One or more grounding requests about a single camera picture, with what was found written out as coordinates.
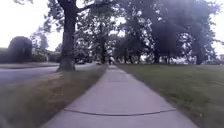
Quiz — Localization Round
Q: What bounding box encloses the grey asphalt road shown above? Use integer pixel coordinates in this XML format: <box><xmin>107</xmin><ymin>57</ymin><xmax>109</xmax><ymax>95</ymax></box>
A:
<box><xmin>0</xmin><ymin>63</ymin><xmax>101</xmax><ymax>86</ymax></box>

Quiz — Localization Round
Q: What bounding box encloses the wide grass lawn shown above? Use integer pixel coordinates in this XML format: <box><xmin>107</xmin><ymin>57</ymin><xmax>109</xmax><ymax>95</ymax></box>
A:
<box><xmin>116</xmin><ymin>63</ymin><xmax>224</xmax><ymax>128</ymax></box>

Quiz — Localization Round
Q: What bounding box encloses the large thick-trunked tree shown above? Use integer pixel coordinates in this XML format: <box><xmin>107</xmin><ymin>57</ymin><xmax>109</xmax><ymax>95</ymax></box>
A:
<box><xmin>43</xmin><ymin>0</ymin><xmax>118</xmax><ymax>73</ymax></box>

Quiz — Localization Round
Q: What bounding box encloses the round dark bush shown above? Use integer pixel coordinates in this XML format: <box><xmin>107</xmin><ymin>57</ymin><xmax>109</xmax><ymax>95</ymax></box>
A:
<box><xmin>7</xmin><ymin>35</ymin><xmax>33</xmax><ymax>64</ymax></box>

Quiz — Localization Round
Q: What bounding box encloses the group of trees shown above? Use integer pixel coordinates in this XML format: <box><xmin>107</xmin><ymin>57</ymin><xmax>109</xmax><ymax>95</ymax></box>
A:
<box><xmin>76</xmin><ymin>0</ymin><xmax>224</xmax><ymax>66</ymax></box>

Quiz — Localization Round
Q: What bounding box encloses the grass strip beside road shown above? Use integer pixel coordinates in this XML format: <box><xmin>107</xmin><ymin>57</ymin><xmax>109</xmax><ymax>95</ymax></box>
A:
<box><xmin>0</xmin><ymin>64</ymin><xmax>109</xmax><ymax>128</ymax></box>

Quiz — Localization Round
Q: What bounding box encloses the grey concrete sidewalk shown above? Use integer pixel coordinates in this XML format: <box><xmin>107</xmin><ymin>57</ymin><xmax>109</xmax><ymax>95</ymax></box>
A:
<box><xmin>39</xmin><ymin>64</ymin><xmax>201</xmax><ymax>128</ymax></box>

